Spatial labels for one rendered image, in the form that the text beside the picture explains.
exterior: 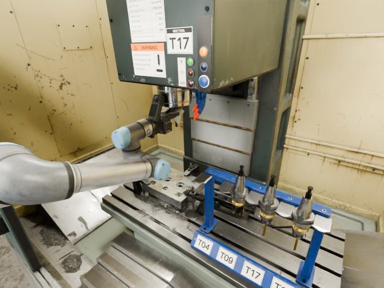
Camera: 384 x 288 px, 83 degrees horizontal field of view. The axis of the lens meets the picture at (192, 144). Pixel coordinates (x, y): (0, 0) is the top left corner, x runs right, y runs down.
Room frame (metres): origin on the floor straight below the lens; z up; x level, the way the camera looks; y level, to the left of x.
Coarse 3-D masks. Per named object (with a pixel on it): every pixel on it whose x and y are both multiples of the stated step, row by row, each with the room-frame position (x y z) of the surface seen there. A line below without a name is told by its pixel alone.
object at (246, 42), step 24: (120, 0) 0.85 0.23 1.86; (168, 0) 0.73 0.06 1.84; (192, 0) 0.68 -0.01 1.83; (216, 0) 0.65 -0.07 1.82; (240, 0) 0.76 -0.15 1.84; (264, 0) 0.92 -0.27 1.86; (120, 24) 0.86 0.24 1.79; (168, 24) 0.73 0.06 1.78; (192, 24) 0.68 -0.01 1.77; (216, 24) 0.65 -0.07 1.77; (240, 24) 0.77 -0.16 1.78; (264, 24) 0.94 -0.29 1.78; (120, 48) 0.88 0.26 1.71; (216, 48) 0.65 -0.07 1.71; (240, 48) 0.78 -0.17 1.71; (264, 48) 0.97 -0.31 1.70; (120, 72) 0.89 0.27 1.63; (168, 72) 0.74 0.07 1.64; (216, 72) 0.65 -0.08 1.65; (240, 72) 0.79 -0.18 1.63; (264, 72) 1.00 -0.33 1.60
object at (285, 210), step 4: (280, 204) 0.58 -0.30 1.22; (284, 204) 0.58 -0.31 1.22; (288, 204) 0.58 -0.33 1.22; (280, 208) 0.56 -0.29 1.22; (284, 208) 0.56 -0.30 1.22; (288, 208) 0.56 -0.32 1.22; (292, 208) 0.56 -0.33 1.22; (276, 212) 0.55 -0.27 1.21; (280, 212) 0.54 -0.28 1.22; (284, 212) 0.54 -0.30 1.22; (288, 212) 0.54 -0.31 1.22; (292, 212) 0.54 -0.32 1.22; (284, 216) 0.52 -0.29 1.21; (288, 216) 0.52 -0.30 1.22; (292, 216) 0.53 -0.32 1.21
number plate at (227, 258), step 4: (220, 248) 0.62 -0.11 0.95; (220, 252) 0.61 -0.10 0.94; (224, 252) 0.60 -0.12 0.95; (228, 252) 0.60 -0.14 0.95; (220, 256) 0.60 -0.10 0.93; (224, 256) 0.59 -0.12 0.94; (228, 256) 0.59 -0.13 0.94; (232, 256) 0.58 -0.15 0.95; (236, 256) 0.58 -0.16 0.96; (220, 260) 0.59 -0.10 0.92; (224, 260) 0.58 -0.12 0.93; (228, 260) 0.58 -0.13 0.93; (232, 260) 0.57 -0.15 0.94; (228, 264) 0.57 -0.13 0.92; (232, 264) 0.57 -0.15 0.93; (232, 268) 0.56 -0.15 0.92
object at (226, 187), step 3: (222, 183) 0.71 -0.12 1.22; (225, 183) 0.71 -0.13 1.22; (228, 183) 0.71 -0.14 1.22; (231, 183) 0.70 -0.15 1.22; (234, 183) 0.70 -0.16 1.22; (219, 186) 0.69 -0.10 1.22; (222, 186) 0.69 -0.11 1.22; (225, 186) 0.69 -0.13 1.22; (228, 186) 0.69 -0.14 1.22; (231, 186) 0.69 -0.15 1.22; (219, 189) 0.67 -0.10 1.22; (222, 189) 0.67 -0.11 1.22; (225, 189) 0.67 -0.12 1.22; (228, 189) 0.67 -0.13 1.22; (222, 192) 0.66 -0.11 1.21; (225, 192) 0.65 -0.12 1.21; (228, 192) 0.65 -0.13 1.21
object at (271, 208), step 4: (260, 200) 0.59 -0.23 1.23; (276, 200) 0.59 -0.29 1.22; (260, 204) 0.59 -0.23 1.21; (264, 204) 0.57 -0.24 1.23; (276, 204) 0.57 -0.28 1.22; (264, 208) 0.57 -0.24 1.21; (268, 208) 0.57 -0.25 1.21; (272, 208) 0.56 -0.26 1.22; (276, 208) 0.56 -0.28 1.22; (272, 212) 0.56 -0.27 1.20
